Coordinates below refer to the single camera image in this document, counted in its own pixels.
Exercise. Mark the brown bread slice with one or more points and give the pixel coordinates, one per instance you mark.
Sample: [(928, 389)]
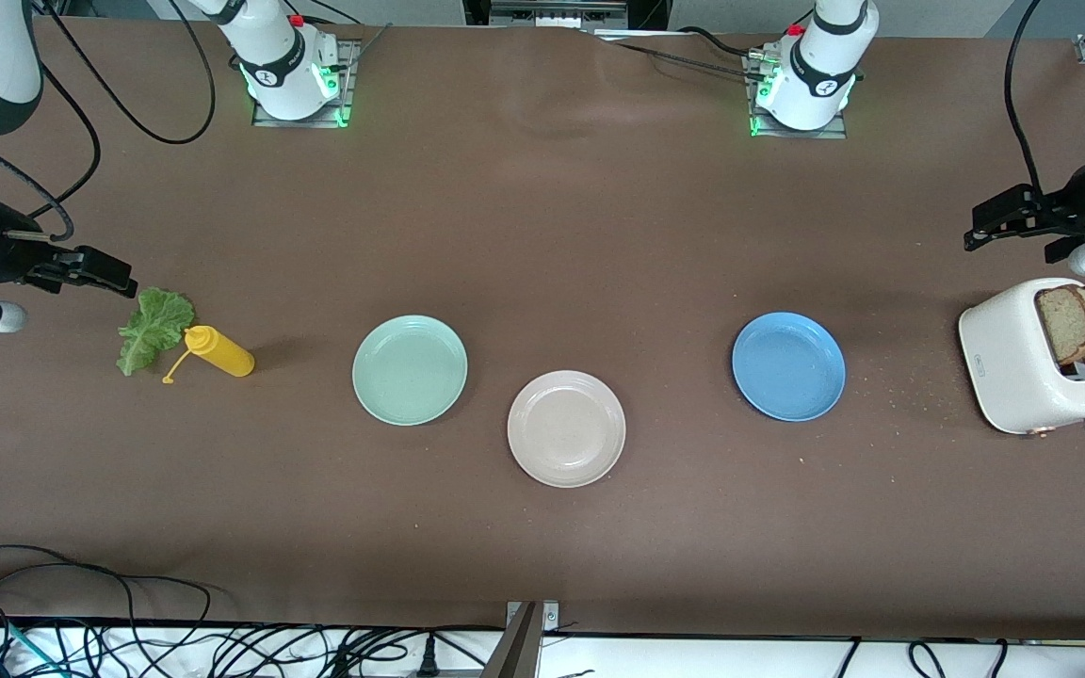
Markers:
[(1060, 325)]

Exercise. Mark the green lettuce leaf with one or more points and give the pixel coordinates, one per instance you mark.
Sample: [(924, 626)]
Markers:
[(152, 325)]

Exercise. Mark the white toaster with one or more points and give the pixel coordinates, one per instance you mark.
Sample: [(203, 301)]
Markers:
[(1004, 358)]

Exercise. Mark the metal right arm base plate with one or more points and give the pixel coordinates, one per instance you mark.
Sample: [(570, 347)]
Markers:
[(351, 94)]

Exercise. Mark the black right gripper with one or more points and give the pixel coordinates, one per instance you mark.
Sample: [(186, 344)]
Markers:
[(4, 256)]

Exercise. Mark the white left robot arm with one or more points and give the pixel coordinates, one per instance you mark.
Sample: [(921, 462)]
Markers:
[(820, 56)]

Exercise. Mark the yellow mustard squeeze bottle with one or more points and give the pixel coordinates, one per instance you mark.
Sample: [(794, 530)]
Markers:
[(222, 353)]

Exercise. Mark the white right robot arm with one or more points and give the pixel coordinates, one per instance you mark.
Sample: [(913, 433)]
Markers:
[(269, 56)]

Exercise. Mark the blue plate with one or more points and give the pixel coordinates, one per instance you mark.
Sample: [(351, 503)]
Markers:
[(787, 367)]

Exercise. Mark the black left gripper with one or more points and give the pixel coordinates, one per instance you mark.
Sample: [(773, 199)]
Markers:
[(1073, 209)]

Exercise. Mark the black power plug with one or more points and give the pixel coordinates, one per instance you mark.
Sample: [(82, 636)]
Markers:
[(428, 659)]

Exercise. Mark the grey metal bracket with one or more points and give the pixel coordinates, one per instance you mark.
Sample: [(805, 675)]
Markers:
[(522, 650)]

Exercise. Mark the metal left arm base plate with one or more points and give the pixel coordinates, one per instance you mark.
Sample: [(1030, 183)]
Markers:
[(833, 132)]

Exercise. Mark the light green plate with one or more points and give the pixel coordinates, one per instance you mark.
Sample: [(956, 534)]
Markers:
[(411, 370)]

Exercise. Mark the grey and black equipment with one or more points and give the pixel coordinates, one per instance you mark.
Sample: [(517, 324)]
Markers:
[(552, 11)]

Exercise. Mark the beige plate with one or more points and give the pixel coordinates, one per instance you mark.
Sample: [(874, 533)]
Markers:
[(566, 428)]

